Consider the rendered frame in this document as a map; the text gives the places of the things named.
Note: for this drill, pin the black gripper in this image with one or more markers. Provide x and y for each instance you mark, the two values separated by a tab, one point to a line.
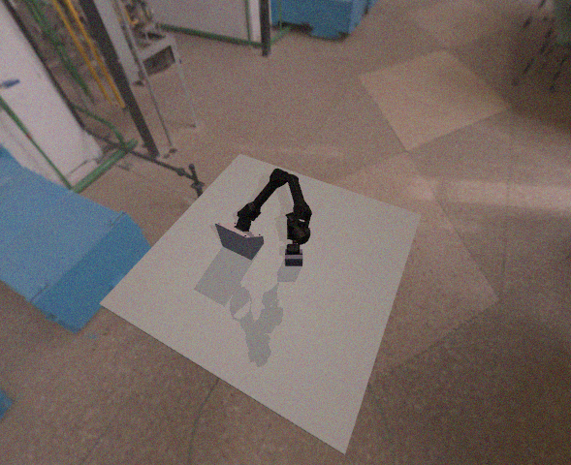
293	248

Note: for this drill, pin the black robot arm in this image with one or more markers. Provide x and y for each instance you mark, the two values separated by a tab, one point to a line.
278	178

